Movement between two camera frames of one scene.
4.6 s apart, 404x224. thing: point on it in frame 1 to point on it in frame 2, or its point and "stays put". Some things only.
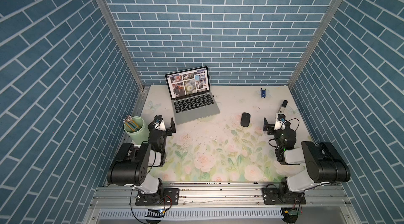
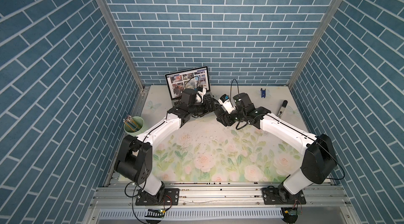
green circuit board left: [155, 213] stays put
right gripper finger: [265, 124] to [220, 113]
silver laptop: [190, 94] stays put
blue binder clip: [263, 93] stays put
